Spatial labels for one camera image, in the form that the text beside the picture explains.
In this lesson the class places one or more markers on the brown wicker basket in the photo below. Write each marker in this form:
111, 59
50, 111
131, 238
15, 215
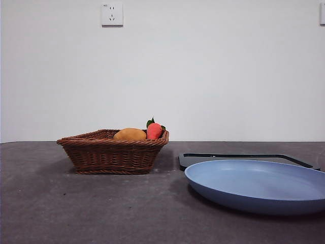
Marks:
106, 155

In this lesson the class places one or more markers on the blue round plate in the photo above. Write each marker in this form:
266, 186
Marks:
254, 185

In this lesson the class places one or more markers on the red carrot with green leaves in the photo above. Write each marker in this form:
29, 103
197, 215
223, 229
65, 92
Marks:
154, 131

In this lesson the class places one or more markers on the white wall socket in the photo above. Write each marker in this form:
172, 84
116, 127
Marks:
112, 14

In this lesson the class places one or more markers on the white wall plate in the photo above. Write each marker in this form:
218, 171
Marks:
322, 14

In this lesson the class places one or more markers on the black flat tray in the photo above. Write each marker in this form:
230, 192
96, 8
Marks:
185, 162

